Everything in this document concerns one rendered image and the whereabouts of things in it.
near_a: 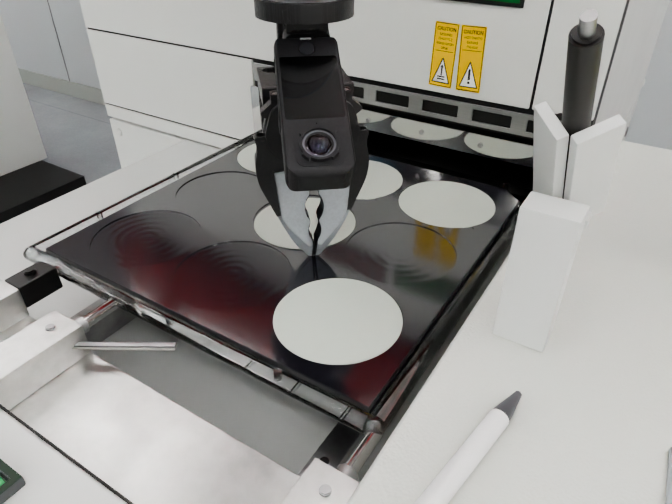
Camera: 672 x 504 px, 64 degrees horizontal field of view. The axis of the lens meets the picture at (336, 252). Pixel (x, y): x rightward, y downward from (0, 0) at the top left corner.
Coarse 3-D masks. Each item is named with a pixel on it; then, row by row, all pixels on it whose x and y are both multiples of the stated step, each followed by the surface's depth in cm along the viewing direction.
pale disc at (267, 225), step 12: (312, 204) 57; (264, 216) 55; (276, 216) 55; (312, 216) 55; (348, 216) 55; (264, 228) 53; (276, 228) 53; (312, 228) 53; (348, 228) 53; (276, 240) 51; (288, 240) 51; (336, 240) 51
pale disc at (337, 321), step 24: (312, 288) 45; (336, 288) 45; (360, 288) 45; (288, 312) 43; (312, 312) 43; (336, 312) 43; (360, 312) 43; (384, 312) 43; (288, 336) 41; (312, 336) 41; (336, 336) 41; (360, 336) 41; (384, 336) 41; (312, 360) 39; (336, 360) 39; (360, 360) 39
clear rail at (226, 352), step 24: (96, 288) 45; (144, 312) 43; (192, 336) 40; (240, 360) 38; (264, 360) 38; (288, 384) 36; (312, 384) 36; (336, 408) 35; (360, 408) 35; (360, 432) 34
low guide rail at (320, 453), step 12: (432, 324) 49; (372, 408) 41; (336, 432) 39; (348, 432) 39; (324, 444) 39; (336, 444) 39; (348, 444) 39; (312, 456) 38; (324, 456) 38; (336, 456) 38; (348, 456) 38
